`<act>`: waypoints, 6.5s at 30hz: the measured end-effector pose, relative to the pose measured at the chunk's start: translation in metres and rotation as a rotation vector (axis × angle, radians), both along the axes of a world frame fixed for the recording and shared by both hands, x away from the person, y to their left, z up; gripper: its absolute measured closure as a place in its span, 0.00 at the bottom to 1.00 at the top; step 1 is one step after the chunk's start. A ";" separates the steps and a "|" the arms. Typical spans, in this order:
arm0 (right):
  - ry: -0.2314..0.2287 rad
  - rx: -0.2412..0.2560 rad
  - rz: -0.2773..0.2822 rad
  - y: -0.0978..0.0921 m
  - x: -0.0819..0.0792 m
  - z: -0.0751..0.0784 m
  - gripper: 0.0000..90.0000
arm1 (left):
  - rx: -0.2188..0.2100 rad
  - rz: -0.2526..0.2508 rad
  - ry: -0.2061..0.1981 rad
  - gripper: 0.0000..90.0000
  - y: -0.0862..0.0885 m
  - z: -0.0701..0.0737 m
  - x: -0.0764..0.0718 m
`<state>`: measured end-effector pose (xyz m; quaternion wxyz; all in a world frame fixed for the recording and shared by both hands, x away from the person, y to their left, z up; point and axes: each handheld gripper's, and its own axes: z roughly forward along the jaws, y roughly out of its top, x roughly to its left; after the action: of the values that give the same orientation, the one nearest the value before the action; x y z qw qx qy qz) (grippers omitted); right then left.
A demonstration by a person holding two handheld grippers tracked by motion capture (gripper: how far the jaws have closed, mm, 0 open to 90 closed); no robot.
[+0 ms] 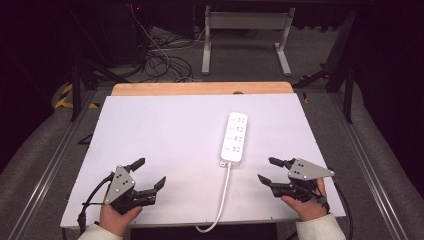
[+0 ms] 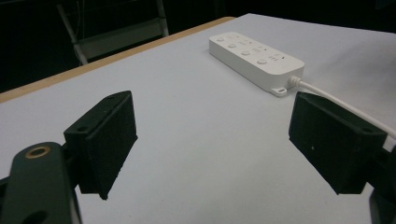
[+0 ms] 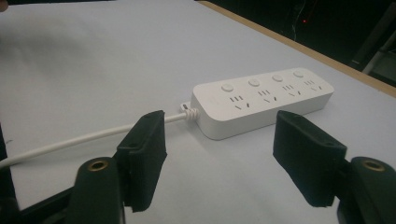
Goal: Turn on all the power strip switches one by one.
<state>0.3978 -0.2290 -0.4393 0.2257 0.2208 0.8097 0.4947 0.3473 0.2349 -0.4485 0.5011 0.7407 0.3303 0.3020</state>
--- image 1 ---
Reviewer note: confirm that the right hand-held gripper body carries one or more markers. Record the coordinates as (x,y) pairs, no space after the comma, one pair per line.
(306,170)

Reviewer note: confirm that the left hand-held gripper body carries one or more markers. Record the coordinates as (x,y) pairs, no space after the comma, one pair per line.
(119,186)

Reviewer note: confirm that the white power strip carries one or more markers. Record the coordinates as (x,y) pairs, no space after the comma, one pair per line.
(234,140)

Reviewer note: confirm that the person's left hand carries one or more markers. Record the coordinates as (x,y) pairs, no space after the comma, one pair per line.
(113,220)

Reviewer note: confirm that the person's right hand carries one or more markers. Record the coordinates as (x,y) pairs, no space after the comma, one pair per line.
(310,209)

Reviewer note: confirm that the black metal stand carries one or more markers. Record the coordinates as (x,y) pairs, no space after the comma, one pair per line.
(347,86)
(76,90)

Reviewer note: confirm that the dark computer tower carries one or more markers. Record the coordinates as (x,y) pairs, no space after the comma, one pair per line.
(125,30)

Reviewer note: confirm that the aluminium floor rail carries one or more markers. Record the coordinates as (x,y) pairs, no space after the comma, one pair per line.
(370,166)
(46,173)

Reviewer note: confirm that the white metal table frame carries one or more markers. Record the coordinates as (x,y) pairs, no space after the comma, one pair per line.
(246,20)

